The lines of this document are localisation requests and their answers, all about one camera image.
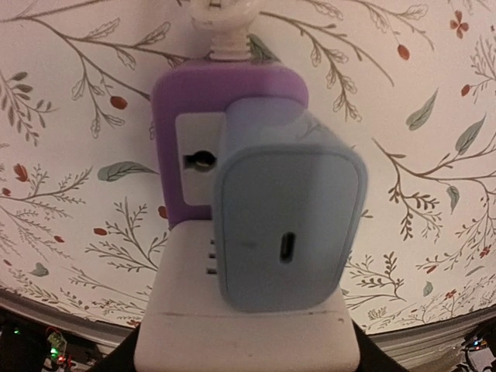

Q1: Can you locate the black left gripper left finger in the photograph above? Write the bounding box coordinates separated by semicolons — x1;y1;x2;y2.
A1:
88;329;140;372

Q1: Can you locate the floral patterned tablecloth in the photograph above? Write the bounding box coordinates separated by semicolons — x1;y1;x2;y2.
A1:
1;1;495;334

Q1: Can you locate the purple power strip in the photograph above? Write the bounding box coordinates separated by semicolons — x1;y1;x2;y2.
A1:
151;61;308;228

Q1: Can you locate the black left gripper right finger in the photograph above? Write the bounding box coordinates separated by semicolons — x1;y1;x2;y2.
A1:
354;323;408;372

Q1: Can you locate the blue cube plug adapter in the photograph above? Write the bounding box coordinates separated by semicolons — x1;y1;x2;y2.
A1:
212;98;367;312

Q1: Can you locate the white cube socket adapter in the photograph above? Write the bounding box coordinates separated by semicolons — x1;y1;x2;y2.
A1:
134;220;360;371

